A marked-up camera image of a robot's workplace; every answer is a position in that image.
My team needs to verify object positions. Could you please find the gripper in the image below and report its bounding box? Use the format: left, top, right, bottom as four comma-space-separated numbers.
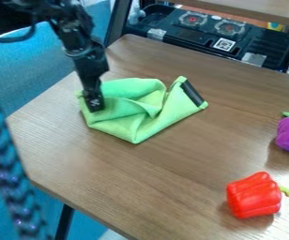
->
65, 40, 111, 113

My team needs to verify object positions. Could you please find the red toy pepper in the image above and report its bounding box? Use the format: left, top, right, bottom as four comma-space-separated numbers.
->
224, 171, 289, 219

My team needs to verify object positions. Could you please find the green cloth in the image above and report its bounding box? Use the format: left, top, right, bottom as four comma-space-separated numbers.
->
74, 75, 210, 145

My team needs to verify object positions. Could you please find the black toy stove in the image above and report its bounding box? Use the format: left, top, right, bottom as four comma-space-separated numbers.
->
123, 3, 289, 73

